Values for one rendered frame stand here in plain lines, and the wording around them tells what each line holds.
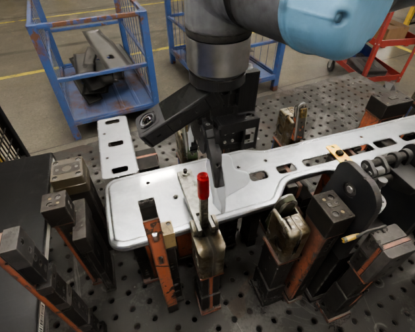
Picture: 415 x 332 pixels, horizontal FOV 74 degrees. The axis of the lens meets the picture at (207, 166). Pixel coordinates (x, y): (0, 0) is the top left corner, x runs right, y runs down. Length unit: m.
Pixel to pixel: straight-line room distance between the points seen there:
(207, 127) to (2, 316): 0.48
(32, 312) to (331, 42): 0.59
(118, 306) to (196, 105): 0.71
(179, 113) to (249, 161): 0.48
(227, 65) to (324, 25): 0.13
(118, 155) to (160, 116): 0.50
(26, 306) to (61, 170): 0.31
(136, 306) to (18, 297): 0.37
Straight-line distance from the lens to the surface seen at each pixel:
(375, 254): 0.65
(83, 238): 0.70
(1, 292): 0.67
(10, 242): 0.49
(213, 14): 0.30
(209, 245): 0.57
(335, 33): 0.22
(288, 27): 0.24
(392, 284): 1.08
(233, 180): 0.41
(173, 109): 0.36
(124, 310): 0.92
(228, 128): 0.37
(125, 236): 0.67
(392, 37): 3.29
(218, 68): 0.32
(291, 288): 0.86
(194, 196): 0.61
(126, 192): 0.75
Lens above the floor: 1.55
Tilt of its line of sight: 45 degrees down
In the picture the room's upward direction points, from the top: straight up
